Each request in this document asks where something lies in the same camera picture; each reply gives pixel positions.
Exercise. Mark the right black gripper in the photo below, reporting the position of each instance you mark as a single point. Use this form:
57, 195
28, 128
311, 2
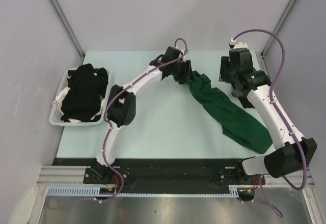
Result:
224, 64

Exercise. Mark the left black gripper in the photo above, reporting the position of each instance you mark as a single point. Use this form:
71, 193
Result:
187, 75

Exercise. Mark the green t shirt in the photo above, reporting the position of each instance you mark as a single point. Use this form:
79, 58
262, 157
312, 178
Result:
236, 123

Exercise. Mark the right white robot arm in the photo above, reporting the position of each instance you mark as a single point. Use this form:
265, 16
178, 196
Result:
293, 151

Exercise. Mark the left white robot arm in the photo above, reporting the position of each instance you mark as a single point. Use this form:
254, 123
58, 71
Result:
121, 107

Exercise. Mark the black t shirt in basket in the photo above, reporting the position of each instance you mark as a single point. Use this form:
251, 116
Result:
85, 96

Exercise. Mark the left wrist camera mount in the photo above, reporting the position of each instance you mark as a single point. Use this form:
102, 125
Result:
183, 50

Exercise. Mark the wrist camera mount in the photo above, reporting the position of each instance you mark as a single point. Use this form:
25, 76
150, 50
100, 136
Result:
233, 44
183, 50

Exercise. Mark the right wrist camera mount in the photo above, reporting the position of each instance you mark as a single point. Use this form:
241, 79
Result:
233, 44

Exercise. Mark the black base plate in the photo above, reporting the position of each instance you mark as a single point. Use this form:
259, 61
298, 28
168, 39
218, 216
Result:
229, 167

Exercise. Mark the right aluminium corner post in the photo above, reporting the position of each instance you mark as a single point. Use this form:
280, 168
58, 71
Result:
279, 25

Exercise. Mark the aluminium corner post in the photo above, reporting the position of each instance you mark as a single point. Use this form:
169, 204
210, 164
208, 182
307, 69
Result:
67, 27
279, 25

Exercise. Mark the left aluminium corner post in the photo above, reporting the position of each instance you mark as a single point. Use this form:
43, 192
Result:
67, 27

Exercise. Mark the blue slotted cable duct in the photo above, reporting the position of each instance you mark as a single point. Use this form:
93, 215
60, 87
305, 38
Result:
72, 190

